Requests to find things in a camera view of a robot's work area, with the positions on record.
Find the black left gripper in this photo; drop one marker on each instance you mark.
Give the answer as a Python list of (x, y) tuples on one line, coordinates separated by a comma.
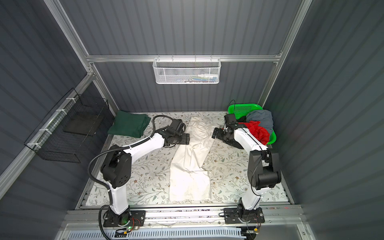
[(185, 138)]

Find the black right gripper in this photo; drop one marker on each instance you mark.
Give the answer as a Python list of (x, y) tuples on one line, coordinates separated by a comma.
[(219, 135)]

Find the white printed t shirt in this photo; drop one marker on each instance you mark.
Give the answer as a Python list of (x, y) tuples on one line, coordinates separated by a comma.
[(188, 180)]

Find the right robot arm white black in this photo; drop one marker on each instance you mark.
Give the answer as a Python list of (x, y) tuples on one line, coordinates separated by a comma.
[(262, 172)]

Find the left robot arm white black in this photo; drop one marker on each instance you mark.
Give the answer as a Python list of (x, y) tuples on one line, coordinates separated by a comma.
[(117, 167)]

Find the green plastic laundry basket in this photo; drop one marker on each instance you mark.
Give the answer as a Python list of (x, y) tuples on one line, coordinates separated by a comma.
[(241, 110)]

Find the red t shirt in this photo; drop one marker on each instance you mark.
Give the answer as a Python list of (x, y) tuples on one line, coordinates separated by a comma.
[(260, 133)]

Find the floral patterned table mat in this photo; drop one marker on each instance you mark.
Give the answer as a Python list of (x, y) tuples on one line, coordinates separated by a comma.
[(227, 167)]

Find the folded dark green t shirt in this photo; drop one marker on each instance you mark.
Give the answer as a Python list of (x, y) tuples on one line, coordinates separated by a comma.
[(128, 124)]

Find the grey blue t shirt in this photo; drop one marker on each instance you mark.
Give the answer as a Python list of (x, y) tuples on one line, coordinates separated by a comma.
[(264, 117)]

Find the white bottle in basket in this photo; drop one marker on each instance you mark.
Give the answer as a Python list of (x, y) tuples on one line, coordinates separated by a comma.
[(210, 77)]

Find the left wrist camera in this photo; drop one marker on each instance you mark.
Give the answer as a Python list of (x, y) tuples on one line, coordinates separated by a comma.
[(177, 127)]

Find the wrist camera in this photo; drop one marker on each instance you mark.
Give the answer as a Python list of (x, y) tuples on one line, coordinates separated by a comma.
[(230, 119), (177, 127)]

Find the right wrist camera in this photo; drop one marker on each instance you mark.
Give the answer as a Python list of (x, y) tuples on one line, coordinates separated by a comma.
[(230, 119)]

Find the white wire mesh basket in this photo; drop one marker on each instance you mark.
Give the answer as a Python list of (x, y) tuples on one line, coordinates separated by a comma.
[(185, 73)]

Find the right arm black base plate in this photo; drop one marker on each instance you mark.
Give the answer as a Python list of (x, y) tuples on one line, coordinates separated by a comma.
[(242, 216)]

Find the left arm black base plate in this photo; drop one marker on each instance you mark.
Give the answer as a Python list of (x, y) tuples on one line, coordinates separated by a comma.
[(128, 218)]

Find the black wire mesh basket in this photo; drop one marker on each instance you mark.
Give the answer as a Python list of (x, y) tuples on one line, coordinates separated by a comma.
[(76, 130)]

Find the aluminium mounting rail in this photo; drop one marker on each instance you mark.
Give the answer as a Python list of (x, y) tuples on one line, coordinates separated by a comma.
[(213, 216)]

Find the white slotted cable duct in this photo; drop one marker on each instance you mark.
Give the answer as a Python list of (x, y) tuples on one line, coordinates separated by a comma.
[(176, 233)]

